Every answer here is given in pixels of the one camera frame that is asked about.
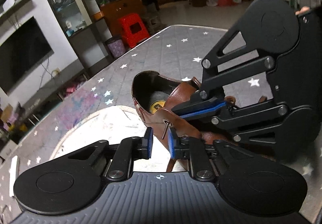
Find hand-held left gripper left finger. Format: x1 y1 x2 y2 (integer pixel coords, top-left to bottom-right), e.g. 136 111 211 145
68 127 154 181

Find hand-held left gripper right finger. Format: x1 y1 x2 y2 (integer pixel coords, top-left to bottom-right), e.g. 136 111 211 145
169 127 252 181

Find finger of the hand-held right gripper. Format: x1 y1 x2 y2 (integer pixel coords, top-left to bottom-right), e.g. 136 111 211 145
172 15 276 116
179 103 288 144

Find brown leather shoe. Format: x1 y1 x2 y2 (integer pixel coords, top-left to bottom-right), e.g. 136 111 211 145
131 71 267 173

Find person's right hand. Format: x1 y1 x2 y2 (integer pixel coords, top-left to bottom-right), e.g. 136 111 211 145
295 6 312 16

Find white terry towel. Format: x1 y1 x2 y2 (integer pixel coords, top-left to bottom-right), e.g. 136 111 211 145
75 111 169 172

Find grey star-print tablecloth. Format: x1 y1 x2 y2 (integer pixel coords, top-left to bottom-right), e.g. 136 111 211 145
0 24 322 224

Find purple waste bin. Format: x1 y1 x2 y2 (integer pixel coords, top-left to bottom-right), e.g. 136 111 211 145
105 36 126 58

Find red plastic stool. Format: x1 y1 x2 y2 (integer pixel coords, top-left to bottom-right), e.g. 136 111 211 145
118 13 151 48

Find black television console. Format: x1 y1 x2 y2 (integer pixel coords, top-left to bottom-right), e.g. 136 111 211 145
0 68 88 144

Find brown wooden cabinet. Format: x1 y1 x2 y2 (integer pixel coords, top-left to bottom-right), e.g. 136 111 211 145
86 0 146 38

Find white bar-shaped device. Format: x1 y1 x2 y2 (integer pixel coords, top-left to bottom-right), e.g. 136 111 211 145
9 155 19 198

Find black flat television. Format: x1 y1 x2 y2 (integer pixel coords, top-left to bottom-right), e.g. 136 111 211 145
0 16 54 96

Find glass display cabinet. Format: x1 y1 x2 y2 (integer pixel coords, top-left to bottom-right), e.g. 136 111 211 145
35 0 114 69

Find round rope-edged mat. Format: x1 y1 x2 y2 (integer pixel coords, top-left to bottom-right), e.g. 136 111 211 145
49 105 139 161

